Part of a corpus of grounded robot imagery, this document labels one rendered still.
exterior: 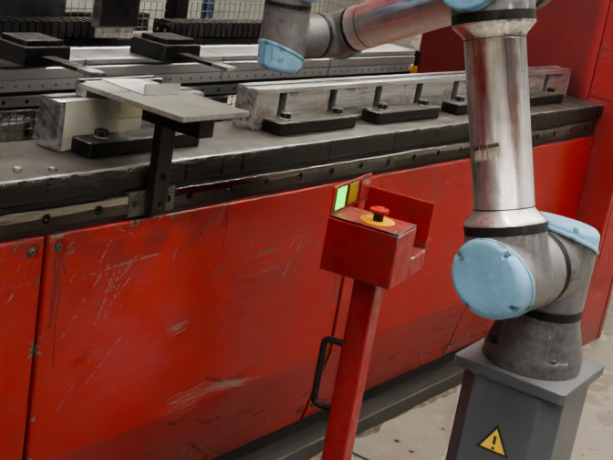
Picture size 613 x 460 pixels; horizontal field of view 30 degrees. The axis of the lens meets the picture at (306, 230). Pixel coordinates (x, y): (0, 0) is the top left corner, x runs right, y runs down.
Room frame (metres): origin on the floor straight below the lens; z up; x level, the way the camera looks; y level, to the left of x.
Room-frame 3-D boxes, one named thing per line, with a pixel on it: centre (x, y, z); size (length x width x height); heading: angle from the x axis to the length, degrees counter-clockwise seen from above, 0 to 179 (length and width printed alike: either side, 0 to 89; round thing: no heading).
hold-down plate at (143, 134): (2.16, 0.35, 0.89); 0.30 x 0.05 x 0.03; 146
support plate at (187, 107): (2.08, 0.30, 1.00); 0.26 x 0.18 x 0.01; 56
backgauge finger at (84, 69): (2.26, 0.55, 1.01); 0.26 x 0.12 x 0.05; 56
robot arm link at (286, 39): (1.86, 0.08, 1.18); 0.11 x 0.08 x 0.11; 142
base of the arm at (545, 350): (1.65, -0.38, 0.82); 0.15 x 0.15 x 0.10
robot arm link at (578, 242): (1.65, -0.37, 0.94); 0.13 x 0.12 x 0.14; 142
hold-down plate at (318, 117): (2.63, 0.03, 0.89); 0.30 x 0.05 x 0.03; 146
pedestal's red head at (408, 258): (2.32, -0.15, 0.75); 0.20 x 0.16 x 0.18; 157
